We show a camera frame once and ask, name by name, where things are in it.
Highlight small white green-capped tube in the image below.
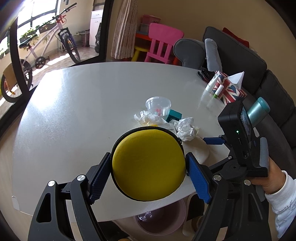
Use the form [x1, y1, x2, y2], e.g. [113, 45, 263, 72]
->
[213, 84, 224, 98]

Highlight teal thermos bottle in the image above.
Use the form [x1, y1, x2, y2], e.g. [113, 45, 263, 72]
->
[247, 97, 270, 127]

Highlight white bicycle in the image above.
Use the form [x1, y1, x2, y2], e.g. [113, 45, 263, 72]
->
[1, 3, 81, 103]

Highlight yellow children's stool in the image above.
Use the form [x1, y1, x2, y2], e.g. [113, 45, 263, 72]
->
[131, 46, 149, 62]

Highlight white printed card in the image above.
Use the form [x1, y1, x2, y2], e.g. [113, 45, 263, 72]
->
[158, 123, 177, 135]

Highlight white cabinet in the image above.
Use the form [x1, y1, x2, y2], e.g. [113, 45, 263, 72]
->
[89, 9, 103, 48]

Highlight pink trash bin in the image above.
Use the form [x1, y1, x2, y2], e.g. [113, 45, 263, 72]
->
[134, 199, 186, 236]

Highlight round yellow zipper case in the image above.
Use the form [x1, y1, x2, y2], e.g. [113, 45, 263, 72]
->
[111, 126, 186, 202]

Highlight white tissue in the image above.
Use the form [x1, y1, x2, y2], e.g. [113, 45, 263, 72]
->
[133, 110, 167, 126]
[169, 117, 199, 142]

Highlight pink children's chair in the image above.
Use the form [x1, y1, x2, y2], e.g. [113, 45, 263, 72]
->
[145, 23, 184, 64]

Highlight black items on table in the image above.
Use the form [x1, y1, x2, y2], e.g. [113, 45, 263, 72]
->
[197, 68, 215, 83]

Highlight dark grey sofa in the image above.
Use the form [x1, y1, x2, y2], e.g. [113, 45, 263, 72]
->
[203, 27, 295, 178]

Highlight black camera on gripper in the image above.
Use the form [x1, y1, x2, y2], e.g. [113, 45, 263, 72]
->
[218, 100, 253, 167]

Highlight Union Jack tissue box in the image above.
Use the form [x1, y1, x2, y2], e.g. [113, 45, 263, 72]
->
[212, 71, 247, 105]

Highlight light grey pillow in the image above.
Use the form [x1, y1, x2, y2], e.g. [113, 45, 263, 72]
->
[204, 38, 222, 72]

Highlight white cream tube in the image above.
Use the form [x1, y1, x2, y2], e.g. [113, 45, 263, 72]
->
[205, 74, 219, 93]

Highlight red children's table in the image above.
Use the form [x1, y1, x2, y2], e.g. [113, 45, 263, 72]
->
[135, 33, 152, 49]

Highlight white patterned sleeve forearm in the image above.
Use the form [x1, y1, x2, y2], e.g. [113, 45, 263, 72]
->
[265, 171, 296, 238]

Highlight teal toy block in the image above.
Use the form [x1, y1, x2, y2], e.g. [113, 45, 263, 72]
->
[166, 109, 182, 123]

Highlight beige curtain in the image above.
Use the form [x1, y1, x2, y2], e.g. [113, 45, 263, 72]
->
[111, 0, 138, 60]

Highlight person's right hand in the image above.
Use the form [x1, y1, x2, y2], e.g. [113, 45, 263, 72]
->
[250, 158, 286, 194]

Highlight clear plastic round container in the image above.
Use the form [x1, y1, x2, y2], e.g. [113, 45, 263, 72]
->
[145, 96, 171, 120]

